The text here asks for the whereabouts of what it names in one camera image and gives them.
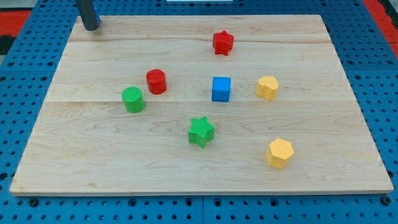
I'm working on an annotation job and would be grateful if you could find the green star block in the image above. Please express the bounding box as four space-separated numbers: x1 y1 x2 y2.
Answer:
188 116 215 148

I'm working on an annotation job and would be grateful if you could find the blue cube block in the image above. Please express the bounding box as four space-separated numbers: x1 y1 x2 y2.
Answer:
211 77 231 102

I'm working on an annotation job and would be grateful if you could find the light wooden board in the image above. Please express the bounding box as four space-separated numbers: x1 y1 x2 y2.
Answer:
9 15 394 196

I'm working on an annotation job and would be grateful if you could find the red cylinder block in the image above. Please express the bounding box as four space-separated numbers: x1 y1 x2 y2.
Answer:
146 68 167 95

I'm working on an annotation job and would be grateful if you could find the green cylinder block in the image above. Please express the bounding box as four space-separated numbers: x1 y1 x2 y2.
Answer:
121 86 145 113

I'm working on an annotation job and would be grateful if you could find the yellow heart block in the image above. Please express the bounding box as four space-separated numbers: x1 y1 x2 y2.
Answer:
256 76 279 101

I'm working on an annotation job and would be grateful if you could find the red star block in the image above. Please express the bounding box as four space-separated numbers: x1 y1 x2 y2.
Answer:
213 30 234 56

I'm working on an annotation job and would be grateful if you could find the yellow hexagon block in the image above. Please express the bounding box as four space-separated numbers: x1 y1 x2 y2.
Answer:
266 138 294 169

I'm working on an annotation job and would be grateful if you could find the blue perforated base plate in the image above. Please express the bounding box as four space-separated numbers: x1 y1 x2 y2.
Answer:
1 1 397 223

